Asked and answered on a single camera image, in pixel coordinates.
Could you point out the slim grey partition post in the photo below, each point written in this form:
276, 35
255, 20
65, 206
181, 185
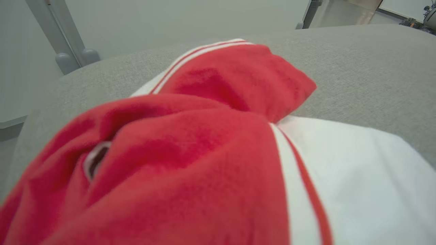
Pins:
310, 13

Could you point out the grey metal partition post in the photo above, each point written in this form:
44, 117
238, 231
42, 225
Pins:
64, 44

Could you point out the red clothes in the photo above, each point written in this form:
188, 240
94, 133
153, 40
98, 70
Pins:
190, 160

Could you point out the grey wheeled robot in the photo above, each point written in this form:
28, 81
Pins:
425, 18

